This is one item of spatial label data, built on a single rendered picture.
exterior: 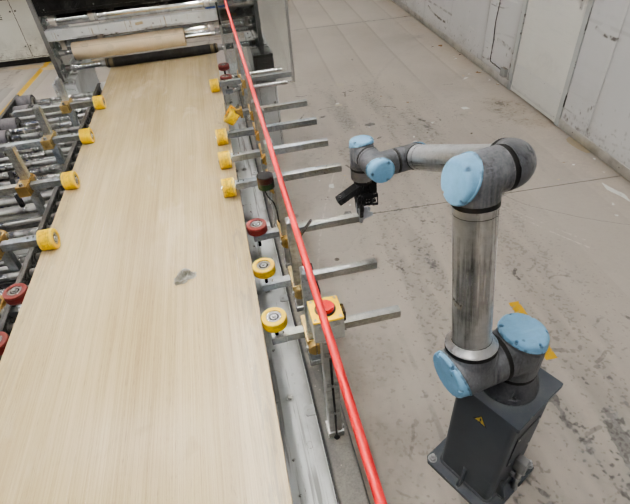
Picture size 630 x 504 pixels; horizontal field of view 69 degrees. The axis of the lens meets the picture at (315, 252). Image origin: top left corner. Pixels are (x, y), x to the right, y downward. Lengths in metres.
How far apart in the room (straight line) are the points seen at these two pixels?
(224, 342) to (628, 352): 2.07
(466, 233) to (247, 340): 0.70
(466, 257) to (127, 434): 0.97
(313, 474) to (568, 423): 1.33
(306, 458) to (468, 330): 0.61
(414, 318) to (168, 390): 1.62
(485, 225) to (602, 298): 1.94
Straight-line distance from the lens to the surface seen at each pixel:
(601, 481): 2.37
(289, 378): 1.66
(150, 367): 1.45
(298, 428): 1.56
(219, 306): 1.54
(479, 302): 1.29
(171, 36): 3.87
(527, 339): 1.50
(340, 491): 1.38
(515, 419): 1.66
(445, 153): 1.46
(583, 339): 2.79
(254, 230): 1.81
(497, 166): 1.14
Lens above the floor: 1.98
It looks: 40 degrees down
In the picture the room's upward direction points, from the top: 5 degrees counter-clockwise
